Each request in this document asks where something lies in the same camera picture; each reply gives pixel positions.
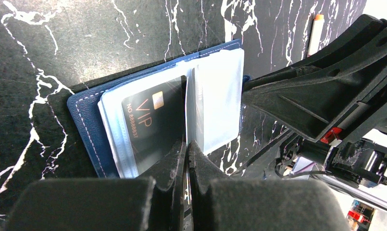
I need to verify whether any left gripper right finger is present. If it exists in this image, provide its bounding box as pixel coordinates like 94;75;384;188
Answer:
187;141;349;231

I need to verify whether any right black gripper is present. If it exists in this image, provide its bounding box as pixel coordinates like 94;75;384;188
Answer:
242;14;387;144

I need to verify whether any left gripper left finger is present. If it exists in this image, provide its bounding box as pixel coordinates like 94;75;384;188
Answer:
5;140;186;231

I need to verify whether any blue leather card holder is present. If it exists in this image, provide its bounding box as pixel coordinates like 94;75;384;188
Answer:
67;39;245;178

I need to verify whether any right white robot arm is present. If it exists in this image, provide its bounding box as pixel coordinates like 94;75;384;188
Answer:
241;14;387;199

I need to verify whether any white orange pen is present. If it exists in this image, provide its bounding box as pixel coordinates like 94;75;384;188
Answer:
307;14;325;57

